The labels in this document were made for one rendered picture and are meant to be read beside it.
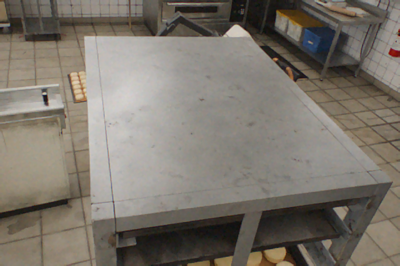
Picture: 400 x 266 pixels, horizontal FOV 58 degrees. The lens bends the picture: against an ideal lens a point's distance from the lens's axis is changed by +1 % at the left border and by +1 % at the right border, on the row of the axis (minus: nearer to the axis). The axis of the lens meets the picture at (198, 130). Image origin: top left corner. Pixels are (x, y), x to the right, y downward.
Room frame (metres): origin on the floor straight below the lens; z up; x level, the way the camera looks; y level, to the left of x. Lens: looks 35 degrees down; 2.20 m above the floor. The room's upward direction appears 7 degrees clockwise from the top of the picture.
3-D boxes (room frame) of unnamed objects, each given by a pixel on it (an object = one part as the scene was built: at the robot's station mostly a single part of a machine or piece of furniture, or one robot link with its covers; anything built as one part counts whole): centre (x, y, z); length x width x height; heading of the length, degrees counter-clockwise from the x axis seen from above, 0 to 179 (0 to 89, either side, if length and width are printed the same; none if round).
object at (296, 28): (5.86, -1.50, 0.36); 0.47 x 0.38 x 0.26; 115
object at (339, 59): (5.72, -1.56, 0.49); 1.90 x 0.72 x 0.98; 25
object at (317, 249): (0.75, -0.18, 1.59); 0.64 x 0.03 x 0.03; 19
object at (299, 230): (0.68, 0.00, 1.68); 0.60 x 0.40 x 0.02; 19
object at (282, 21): (6.22, -1.33, 0.36); 0.47 x 0.39 x 0.26; 113
